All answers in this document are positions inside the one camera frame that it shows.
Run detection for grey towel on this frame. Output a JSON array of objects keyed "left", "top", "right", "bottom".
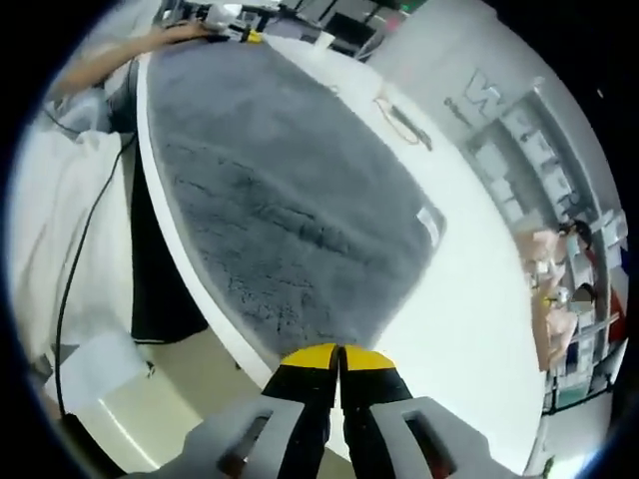
[{"left": 144, "top": 39, "right": 448, "bottom": 355}]

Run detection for person's black trousers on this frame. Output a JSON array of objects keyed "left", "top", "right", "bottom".
[{"left": 107, "top": 59, "right": 211, "bottom": 345}]

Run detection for operator in white shirt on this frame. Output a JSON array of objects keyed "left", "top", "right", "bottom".
[{"left": 9, "top": 94, "right": 151, "bottom": 415}]

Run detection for group of white storage boxes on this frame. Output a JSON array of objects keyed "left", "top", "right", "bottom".
[{"left": 473, "top": 99, "right": 625, "bottom": 400}]

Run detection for white shelf unit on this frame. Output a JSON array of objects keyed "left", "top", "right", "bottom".
[{"left": 463, "top": 74, "right": 630, "bottom": 415}]

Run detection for red and blue banner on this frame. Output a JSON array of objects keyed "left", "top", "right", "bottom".
[{"left": 606, "top": 234, "right": 629, "bottom": 320}]

